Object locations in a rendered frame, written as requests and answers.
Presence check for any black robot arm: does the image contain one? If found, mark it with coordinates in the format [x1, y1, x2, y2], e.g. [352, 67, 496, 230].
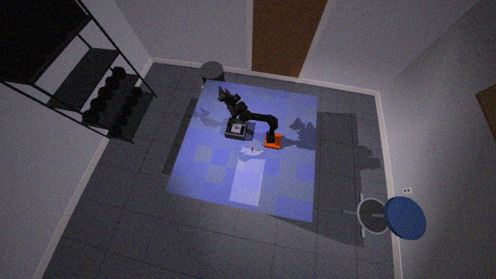
[229, 93, 278, 143]

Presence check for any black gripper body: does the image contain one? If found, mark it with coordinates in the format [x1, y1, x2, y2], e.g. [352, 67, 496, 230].
[217, 93, 236, 110]

